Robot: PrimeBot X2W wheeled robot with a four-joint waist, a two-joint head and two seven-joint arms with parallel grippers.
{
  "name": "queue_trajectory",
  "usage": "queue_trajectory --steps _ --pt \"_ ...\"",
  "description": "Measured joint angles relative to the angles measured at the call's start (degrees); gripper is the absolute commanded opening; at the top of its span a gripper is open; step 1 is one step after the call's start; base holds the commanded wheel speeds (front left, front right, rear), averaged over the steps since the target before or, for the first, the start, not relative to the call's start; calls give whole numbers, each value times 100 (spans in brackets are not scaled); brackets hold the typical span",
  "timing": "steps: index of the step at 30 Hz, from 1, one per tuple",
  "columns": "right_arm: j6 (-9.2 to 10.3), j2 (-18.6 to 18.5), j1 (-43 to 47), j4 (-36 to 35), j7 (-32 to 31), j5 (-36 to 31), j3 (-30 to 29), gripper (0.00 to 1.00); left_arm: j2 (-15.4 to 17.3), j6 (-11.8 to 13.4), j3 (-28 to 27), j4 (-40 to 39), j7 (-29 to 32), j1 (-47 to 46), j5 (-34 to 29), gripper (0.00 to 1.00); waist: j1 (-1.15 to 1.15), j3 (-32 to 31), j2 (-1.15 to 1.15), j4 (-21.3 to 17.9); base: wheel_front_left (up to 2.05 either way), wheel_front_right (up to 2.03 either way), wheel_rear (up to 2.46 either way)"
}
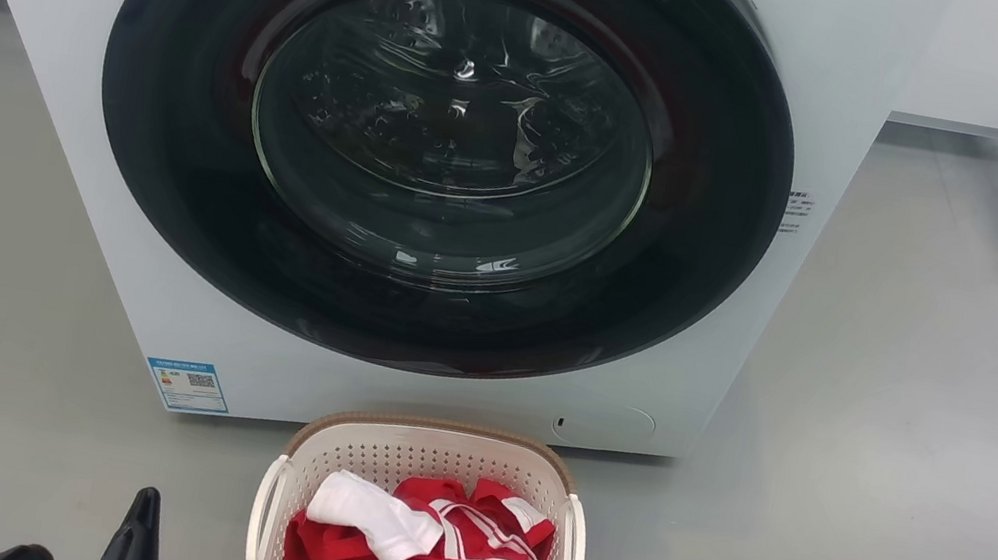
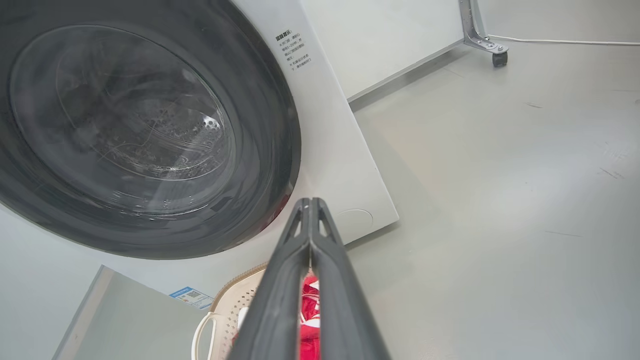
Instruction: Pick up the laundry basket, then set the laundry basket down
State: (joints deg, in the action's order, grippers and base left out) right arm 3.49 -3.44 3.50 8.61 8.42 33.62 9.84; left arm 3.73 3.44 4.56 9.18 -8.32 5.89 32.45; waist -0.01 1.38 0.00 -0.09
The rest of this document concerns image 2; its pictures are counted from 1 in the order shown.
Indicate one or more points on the white front-load washing machine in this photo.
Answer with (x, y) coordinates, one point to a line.
(340, 150)

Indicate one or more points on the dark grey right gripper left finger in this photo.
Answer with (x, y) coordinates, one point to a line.
(272, 310)

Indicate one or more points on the black round washer door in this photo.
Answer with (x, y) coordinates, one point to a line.
(150, 125)

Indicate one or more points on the blue energy label sticker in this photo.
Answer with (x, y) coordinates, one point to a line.
(192, 297)

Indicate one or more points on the white partition panel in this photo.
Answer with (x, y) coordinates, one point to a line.
(380, 40)

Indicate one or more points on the black caster wheel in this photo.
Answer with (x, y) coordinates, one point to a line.
(500, 59)

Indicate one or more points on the cream perforated laundry basket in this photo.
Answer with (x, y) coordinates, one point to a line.
(232, 300)

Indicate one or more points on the round white filter cover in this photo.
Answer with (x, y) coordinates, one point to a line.
(356, 225)

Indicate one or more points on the red white striped garment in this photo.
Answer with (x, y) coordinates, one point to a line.
(310, 320)

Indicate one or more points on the grey metal frame leg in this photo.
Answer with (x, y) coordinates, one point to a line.
(472, 30)

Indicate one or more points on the black text warning sticker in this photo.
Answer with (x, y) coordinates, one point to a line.
(294, 50)

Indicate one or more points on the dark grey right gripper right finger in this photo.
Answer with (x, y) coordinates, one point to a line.
(345, 310)

